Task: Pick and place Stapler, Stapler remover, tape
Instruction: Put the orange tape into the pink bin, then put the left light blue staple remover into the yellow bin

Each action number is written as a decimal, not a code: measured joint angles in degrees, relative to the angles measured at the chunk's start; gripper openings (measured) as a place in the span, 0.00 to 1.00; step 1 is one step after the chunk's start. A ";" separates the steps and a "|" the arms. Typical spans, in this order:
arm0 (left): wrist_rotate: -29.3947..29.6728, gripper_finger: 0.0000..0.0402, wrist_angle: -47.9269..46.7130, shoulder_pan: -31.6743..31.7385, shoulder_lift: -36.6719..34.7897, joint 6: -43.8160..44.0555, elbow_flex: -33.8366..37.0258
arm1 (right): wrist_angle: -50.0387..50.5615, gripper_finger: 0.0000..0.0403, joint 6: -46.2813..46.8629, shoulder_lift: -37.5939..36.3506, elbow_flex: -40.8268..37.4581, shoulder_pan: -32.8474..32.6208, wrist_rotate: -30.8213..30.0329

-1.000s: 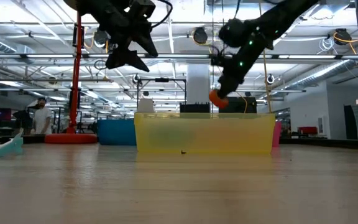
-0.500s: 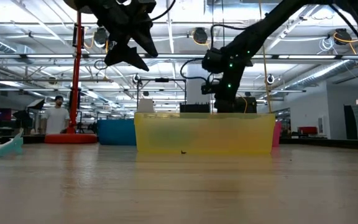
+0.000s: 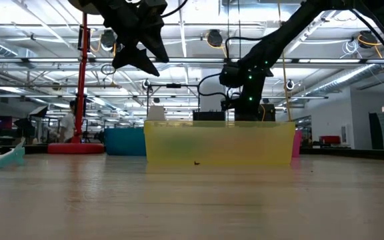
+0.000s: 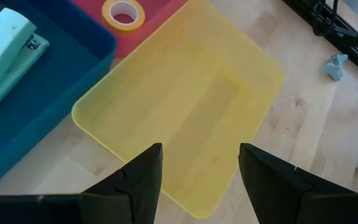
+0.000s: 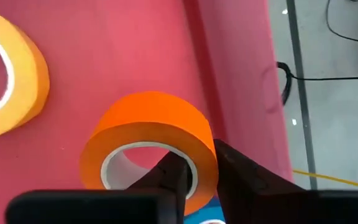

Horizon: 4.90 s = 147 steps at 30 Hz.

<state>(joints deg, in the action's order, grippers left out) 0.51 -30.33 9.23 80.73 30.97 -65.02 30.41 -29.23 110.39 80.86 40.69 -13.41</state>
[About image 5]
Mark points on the blue tape roll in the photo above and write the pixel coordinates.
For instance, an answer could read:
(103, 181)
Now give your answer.
(204, 213)

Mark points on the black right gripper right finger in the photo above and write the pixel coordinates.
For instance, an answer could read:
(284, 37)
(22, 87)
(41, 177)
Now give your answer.
(259, 199)

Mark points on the yellow tape roll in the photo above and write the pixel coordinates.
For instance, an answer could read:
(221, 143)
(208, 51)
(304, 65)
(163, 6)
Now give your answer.
(26, 77)

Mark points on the orange tape roll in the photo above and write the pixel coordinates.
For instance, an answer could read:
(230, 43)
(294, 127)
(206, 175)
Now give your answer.
(148, 118)

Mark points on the pink plastic bin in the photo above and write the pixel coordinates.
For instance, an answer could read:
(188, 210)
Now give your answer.
(104, 46)

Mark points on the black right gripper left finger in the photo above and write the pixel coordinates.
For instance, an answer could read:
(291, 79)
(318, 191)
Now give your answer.
(89, 207)

